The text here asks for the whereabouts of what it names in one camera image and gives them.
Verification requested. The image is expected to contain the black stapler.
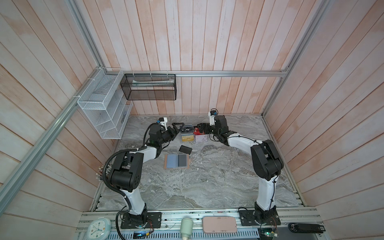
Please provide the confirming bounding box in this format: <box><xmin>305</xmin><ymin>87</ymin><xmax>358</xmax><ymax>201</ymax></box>
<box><xmin>288</xmin><ymin>223</ymin><xmax>326</xmax><ymax>234</ymax></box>

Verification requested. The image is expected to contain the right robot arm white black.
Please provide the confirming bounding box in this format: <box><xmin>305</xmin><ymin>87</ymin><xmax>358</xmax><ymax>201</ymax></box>
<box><xmin>197</xmin><ymin>115</ymin><xmax>284</xmax><ymax>224</ymax></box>

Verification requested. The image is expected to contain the red credit card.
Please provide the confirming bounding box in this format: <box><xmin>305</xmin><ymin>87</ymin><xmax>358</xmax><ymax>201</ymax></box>
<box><xmin>194</xmin><ymin>127</ymin><xmax>204</xmax><ymax>135</ymax></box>

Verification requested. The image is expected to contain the bundle of coloured pens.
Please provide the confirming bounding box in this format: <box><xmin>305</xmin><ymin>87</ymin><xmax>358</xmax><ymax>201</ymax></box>
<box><xmin>96</xmin><ymin>164</ymin><xmax>111</xmax><ymax>182</ymax></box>

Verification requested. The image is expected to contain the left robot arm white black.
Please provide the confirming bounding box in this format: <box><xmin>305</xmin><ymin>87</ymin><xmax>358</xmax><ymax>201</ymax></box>
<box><xmin>102</xmin><ymin>118</ymin><xmax>184</xmax><ymax>227</ymax></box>

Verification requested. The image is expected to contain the white analog clock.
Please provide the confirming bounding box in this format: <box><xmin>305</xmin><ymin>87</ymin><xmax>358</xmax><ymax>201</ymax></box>
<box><xmin>86</xmin><ymin>218</ymin><xmax>111</xmax><ymax>240</ymax></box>

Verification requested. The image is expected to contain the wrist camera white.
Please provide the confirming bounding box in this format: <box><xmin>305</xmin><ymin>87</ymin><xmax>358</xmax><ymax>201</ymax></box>
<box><xmin>157</xmin><ymin>117</ymin><xmax>168</xmax><ymax>131</ymax></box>
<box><xmin>208</xmin><ymin>109</ymin><xmax>218</xmax><ymax>126</ymax></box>

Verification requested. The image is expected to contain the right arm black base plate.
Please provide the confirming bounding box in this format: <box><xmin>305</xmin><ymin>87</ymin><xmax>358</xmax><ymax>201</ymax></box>
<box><xmin>238</xmin><ymin>208</ymin><xmax>281</xmax><ymax>226</ymax></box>

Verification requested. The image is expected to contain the white wire mesh shelf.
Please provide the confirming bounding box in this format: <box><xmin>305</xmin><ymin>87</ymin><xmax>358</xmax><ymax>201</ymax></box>
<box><xmin>78</xmin><ymin>68</ymin><xmax>133</xmax><ymax>140</ymax></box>

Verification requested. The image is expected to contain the gold credit card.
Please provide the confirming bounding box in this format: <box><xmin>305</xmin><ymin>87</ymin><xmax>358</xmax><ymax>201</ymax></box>
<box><xmin>181</xmin><ymin>134</ymin><xmax>195</xmax><ymax>142</ymax></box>

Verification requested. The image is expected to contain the white light bulb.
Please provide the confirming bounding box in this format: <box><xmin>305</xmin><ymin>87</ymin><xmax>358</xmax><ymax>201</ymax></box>
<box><xmin>180</xmin><ymin>218</ymin><xmax>194</xmax><ymax>240</ymax></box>

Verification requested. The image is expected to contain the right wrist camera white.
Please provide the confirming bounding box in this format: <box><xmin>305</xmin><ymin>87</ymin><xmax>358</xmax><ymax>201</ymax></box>
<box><xmin>208</xmin><ymin>109</ymin><xmax>218</xmax><ymax>126</ymax></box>

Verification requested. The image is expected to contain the black corrugated cable hose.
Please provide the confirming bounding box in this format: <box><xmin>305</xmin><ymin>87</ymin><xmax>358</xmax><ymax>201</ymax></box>
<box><xmin>101</xmin><ymin>148</ymin><xmax>145</xmax><ymax>240</ymax></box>

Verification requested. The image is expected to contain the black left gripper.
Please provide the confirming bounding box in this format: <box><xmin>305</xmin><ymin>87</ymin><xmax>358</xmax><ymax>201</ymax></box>
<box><xmin>158</xmin><ymin>122</ymin><xmax>185</xmax><ymax>145</ymax></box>

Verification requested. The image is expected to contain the black credit card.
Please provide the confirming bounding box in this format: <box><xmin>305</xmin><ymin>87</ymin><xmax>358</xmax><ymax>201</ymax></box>
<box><xmin>179</xmin><ymin>145</ymin><xmax>193</xmax><ymax>155</ymax></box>

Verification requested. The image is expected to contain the pink rectangular case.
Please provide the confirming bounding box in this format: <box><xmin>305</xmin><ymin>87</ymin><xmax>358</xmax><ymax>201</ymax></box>
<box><xmin>202</xmin><ymin>216</ymin><xmax>238</xmax><ymax>234</ymax></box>

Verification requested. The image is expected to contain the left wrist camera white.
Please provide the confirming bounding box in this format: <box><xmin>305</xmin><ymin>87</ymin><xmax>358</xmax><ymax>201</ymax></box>
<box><xmin>157</xmin><ymin>117</ymin><xmax>168</xmax><ymax>131</ymax></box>

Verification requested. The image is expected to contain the black mesh basket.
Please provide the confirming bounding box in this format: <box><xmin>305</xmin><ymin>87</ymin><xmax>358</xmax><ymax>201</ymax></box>
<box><xmin>120</xmin><ymin>74</ymin><xmax>177</xmax><ymax>101</ymax></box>

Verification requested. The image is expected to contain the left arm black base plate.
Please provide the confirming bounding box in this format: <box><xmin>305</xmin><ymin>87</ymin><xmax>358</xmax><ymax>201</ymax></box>
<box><xmin>120</xmin><ymin>212</ymin><xmax>162</xmax><ymax>229</ymax></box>

